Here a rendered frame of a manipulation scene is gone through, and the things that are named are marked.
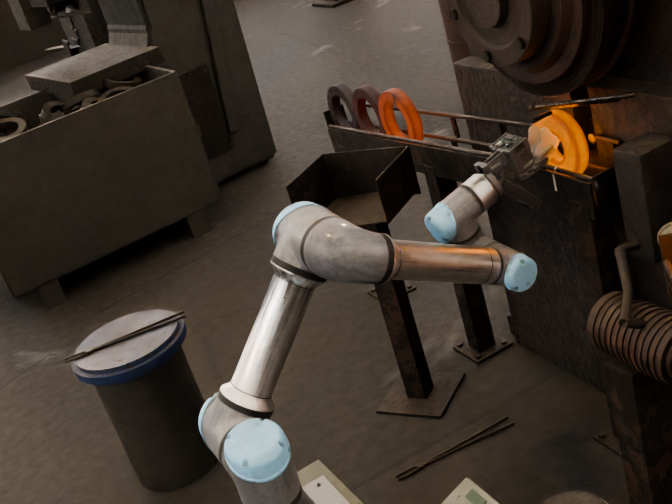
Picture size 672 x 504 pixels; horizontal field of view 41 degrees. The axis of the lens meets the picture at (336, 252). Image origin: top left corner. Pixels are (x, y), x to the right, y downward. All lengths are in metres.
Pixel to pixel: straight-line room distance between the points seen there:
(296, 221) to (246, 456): 0.44
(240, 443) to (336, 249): 0.40
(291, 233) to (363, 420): 1.01
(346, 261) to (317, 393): 1.20
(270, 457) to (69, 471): 1.34
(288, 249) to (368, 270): 0.17
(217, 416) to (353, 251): 0.44
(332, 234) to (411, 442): 0.97
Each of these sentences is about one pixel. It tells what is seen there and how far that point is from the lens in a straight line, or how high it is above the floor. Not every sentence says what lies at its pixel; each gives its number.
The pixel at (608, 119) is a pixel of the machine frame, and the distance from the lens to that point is 1.99.
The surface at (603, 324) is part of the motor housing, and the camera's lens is 1.84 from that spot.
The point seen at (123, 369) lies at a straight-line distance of 2.42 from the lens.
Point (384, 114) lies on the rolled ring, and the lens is 2.66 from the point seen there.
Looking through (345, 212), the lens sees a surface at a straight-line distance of 2.38.
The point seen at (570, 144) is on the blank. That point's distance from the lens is 2.00.
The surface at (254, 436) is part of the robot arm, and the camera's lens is 1.72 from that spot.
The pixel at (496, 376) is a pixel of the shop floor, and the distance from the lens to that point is 2.64.
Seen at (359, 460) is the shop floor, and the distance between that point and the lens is 2.48.
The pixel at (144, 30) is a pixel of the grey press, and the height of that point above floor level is 0.87.
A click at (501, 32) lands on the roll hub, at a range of 1.86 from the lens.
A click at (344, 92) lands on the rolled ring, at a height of 0.75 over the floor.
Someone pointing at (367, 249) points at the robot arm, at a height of 0.81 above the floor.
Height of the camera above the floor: 1.49
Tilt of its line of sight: 24 degrees down
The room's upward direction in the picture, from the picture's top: 17 degrees counter-clockwise
